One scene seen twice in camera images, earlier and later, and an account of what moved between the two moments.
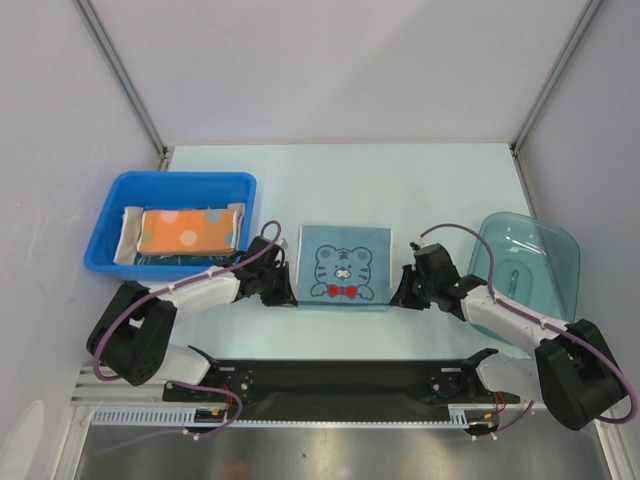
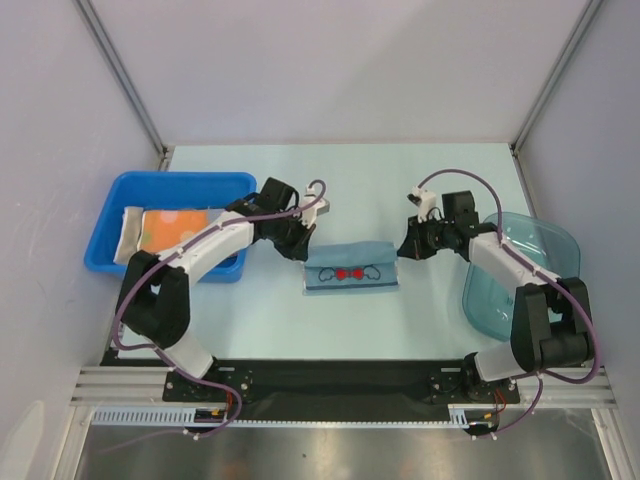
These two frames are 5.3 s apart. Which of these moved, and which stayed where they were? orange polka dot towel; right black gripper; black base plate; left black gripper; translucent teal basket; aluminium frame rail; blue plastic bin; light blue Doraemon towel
Moved: light blue Doraemon towel; right black gripper; left black gripper
Stayed: black base plate; aluminium frame rail; orange polka dot towel; blue plastic bin; translucent teal basket
